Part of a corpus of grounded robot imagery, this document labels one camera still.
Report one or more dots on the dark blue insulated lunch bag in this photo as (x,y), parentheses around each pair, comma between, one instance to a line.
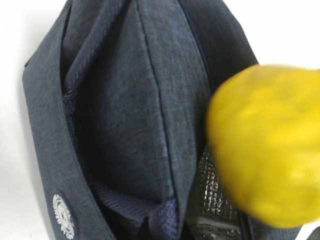
(117,95)

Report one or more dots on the yellow pear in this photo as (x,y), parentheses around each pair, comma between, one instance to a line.
(263,128)

